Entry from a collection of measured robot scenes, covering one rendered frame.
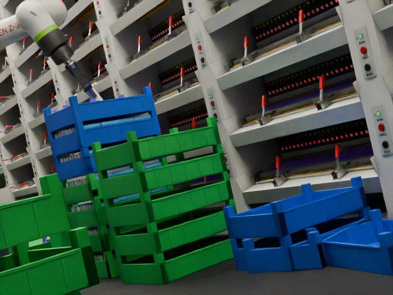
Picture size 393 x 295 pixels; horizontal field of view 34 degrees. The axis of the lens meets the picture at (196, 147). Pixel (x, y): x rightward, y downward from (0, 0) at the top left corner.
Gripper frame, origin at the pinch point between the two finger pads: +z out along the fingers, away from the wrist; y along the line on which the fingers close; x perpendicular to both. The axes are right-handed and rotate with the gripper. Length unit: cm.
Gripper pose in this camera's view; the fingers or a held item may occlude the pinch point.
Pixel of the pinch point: (95, 98)
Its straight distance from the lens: 220.2
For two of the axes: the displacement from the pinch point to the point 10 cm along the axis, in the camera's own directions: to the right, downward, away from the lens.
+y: 1.6, -0.5, -9.9
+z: 6.1, 7.9, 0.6
